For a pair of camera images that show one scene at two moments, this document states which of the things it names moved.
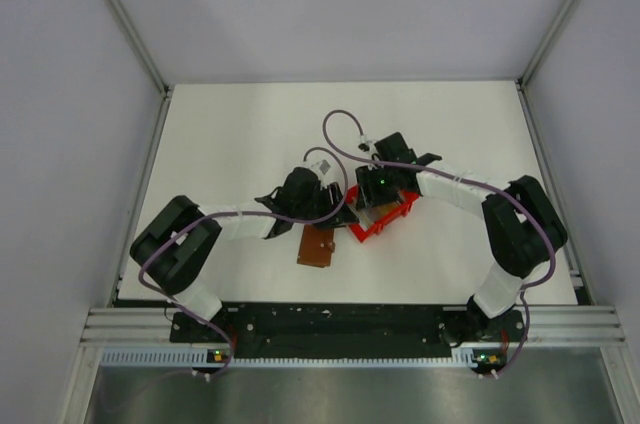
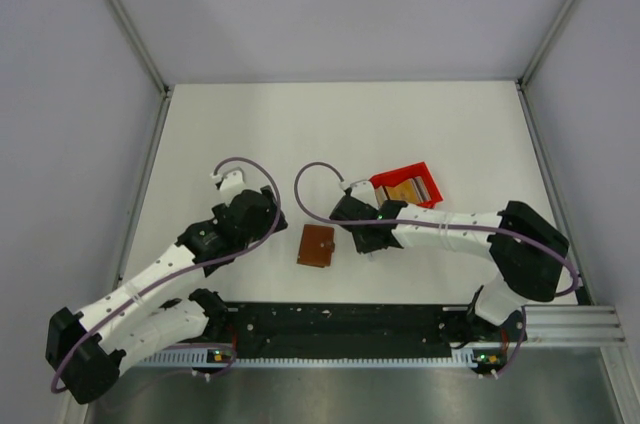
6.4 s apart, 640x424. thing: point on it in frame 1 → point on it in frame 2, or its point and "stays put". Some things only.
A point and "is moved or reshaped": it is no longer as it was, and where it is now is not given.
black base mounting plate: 336,331 stays put
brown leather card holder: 316,246 stays put
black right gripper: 369,196 → 362,247
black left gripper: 336,196 → 269,214
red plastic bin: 352,196 is moved or reshaped
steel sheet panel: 542,385 stays put
